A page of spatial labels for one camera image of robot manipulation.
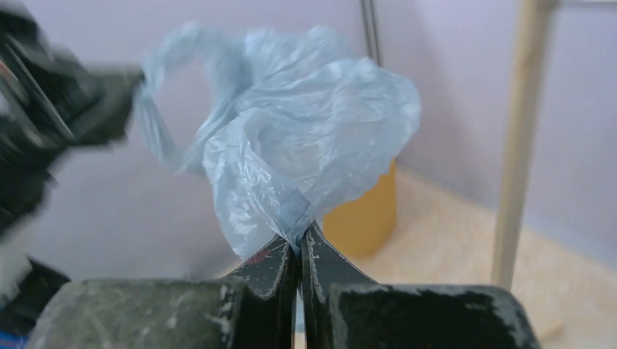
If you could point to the wooden clothes rack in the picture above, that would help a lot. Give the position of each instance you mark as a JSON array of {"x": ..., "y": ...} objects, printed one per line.
[{"x": 532, "y": 38}]

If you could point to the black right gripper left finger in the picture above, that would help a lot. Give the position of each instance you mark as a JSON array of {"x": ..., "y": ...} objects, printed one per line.
[{"x": 252, "y": 307}]

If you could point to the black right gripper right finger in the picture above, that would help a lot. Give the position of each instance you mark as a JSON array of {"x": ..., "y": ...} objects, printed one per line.
[{"x": 345, "y": 308}]

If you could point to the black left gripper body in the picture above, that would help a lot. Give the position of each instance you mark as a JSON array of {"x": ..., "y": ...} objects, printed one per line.
[{"x": 54, "y": 103}]

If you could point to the yellow plastic trash bin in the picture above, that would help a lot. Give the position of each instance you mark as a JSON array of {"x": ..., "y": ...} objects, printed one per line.
[{"x": 361, "y": 227}]

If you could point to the light blue plastic trash bag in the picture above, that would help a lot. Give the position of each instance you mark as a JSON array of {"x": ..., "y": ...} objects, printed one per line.
[{"x": 299, "y": 126}]

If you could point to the blue t-shirt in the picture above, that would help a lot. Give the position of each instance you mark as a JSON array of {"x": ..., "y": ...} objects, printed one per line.
[{"x": 13, "y": 341}]

